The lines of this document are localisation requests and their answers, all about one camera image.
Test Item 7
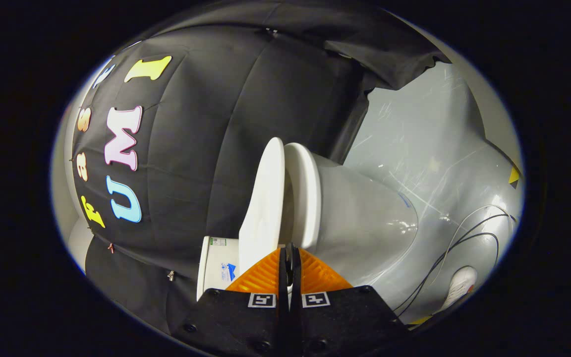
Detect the thin white cable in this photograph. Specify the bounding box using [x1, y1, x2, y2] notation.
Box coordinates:
[429, 204, 512, 288]

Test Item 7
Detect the black backdrop cloth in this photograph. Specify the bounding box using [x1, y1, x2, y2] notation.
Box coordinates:
[70, 2, 452, 339]

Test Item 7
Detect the white toilet with tank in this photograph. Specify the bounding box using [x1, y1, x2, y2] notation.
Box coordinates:
[197, 149, 419, 301]

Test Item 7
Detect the person's white shoe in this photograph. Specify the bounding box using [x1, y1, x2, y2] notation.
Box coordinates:
[437, 266, 478, 313]

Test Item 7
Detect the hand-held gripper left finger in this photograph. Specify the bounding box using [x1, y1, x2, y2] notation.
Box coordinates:
[179, 243, 289, 357]

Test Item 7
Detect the white toilet seat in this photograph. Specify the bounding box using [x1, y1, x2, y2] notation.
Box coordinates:
[284, 143, 323, 250]

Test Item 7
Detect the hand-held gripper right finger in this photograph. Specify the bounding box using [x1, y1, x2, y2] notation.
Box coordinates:
[288, 242, 408, 357]

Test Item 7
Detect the thin black cable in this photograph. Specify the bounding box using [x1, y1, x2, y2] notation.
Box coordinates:
[394, 213, 518, 318]

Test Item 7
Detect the white toilet lid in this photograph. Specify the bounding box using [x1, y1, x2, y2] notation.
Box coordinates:
[238, 137, 286, 279]

